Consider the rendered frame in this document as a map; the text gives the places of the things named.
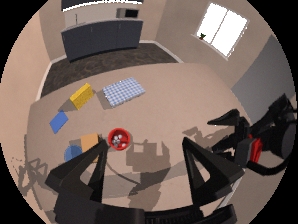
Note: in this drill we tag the blue flat rectangular slab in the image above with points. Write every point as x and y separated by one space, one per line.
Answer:
58 121

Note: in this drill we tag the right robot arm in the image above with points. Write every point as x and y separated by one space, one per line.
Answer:
280 141

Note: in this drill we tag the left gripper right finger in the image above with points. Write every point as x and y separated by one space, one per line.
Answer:
222 172

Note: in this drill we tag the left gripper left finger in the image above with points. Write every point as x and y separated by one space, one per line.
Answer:
68 174

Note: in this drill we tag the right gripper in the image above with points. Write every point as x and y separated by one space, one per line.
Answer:
235 120

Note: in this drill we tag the yellow sponge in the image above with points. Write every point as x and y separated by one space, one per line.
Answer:
81 96

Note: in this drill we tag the blue round coaster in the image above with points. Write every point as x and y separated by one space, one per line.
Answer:
72 151

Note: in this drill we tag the red cup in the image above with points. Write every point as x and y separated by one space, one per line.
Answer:
125 137

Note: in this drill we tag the blue and white checkered towel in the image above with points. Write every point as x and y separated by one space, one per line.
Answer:
123 91

